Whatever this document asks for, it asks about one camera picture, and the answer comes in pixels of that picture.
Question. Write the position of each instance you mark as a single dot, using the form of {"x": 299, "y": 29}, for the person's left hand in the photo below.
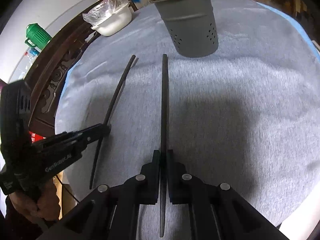
{"x": 46, "y": 207}

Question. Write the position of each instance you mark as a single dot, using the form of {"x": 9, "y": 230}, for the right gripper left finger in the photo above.
{"x": 150, "y": 185}

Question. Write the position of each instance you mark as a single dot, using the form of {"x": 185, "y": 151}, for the black chopstick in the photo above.
{"x": 108, "y": 115}
{"x": 163, "y": 158}

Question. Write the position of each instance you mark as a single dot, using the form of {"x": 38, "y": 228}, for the grey perforated utensil holder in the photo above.
{"x": 191, "y": 26}

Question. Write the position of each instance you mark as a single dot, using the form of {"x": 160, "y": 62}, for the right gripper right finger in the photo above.
{"x": 176, "y": 185}

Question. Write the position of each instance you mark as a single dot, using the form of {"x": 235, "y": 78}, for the white bowl with plastic bag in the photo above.
{"x": 109, "y": 16}

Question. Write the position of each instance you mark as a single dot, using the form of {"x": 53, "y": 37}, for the grey table cloth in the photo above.
{"x": 247, "y": 114}

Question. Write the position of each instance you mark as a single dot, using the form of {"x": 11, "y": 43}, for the green thermos flask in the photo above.
{"x": 36, "y": 36}

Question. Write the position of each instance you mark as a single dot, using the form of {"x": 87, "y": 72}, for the dark carved wooden sideboard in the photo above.
{"x": 47, "y": 75}

